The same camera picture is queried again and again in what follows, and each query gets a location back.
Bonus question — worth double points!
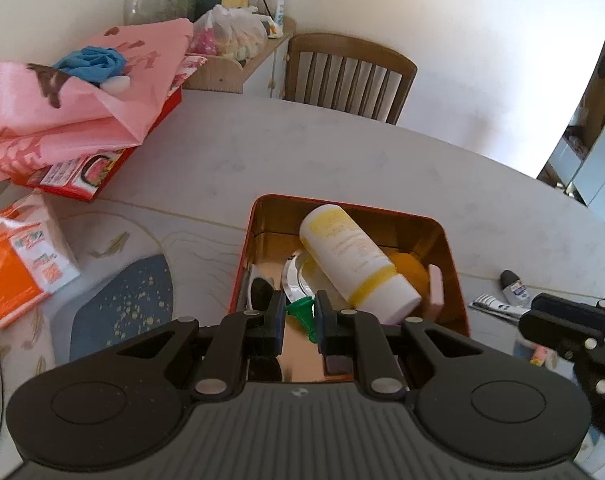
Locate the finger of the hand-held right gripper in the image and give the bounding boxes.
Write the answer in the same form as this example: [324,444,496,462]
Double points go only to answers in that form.
[517,287,605,362]

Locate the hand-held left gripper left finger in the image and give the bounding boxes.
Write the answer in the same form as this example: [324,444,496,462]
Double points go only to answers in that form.
[115,291,288,404]

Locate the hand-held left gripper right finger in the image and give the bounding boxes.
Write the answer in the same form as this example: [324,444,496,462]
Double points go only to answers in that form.
[315,290,487,404]

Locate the white sunglasses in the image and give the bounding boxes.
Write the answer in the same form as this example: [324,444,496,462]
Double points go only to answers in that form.
[244,264,284,312]

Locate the purple eraser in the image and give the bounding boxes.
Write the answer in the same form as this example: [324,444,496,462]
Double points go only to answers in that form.
[324,354,354,377]

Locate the yellow and white bottle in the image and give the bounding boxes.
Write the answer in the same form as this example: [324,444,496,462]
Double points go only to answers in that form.
[299,203,424,326]

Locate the red metal box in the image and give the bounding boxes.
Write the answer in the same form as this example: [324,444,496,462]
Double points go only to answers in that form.
[229,193,471,387]

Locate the pink eraser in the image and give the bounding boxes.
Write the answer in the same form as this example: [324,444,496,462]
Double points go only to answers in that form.
[426,264,444,322]

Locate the pink tube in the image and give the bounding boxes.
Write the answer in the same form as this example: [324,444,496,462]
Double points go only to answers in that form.
[529,346,559,367]

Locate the roll-on deodorant bottle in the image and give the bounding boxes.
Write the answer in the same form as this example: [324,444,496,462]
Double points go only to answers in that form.
[499,269,534,307]

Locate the printed table mat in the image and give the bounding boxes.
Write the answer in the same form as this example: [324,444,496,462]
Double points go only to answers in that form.
[0,197,248,376]

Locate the light blue cabinet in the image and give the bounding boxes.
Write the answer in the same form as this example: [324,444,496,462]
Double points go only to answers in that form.
[536,112,605,207]

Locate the wooden chair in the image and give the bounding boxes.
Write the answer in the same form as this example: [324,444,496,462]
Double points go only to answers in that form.
[281,33,418,126]

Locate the wooden sideboard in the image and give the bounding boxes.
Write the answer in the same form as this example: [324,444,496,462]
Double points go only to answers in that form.
[181,16,298,97]

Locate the orange and white packet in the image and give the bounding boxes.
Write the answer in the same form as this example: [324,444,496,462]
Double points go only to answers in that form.
[0,194,81,330]

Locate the clear plastic bag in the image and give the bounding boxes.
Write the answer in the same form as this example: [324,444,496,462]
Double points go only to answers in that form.
[188,4,269,60]

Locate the pink printed bag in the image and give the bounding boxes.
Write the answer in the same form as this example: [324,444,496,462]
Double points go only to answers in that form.
[0,18,194,187]

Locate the blue cloth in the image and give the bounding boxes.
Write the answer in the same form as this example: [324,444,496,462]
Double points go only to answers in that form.
[51,46,129,85]

